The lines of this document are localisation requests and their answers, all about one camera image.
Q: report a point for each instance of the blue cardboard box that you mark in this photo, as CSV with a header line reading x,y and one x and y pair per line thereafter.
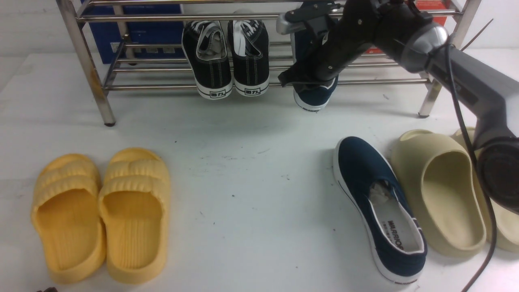
x,y
107,37

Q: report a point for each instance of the left black canvas sneaker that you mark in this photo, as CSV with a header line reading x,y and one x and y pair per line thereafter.
x,y
204,46

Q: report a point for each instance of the black canvas sneaker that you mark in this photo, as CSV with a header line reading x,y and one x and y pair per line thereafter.
x,y
204,46
249,43

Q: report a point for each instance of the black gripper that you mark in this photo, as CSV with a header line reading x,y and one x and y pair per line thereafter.
x,y
345,42

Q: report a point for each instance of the right black canvas sneaker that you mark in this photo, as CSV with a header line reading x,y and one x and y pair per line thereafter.
x,y
249,43

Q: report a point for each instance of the red cardboard box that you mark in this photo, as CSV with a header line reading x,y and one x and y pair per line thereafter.
x,y
423,5

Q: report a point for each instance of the left yellow rubber slipper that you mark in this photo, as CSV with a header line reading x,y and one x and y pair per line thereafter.
x,y
65,214

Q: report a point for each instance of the left beige foam slide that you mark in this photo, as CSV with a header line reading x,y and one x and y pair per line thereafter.
x,y
435,173

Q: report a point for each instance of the navy slip-on shoe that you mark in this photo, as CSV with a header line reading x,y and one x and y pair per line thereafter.
x,y
396,240
310,98

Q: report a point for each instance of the right yellow rubber slipper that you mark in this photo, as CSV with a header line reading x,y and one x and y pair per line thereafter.
x,y
134,204

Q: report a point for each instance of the yellow rubber slipper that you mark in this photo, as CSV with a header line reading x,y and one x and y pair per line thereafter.
x,y
65,214
134,204

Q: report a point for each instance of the dark object at bottom edge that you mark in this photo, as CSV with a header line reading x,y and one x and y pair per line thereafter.
x,y
49,289

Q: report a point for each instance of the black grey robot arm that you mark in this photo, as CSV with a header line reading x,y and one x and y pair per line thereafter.
x,y
418,44

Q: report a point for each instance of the stainless steel shoe rack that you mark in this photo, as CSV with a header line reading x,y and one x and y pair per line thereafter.
x,y
127,72

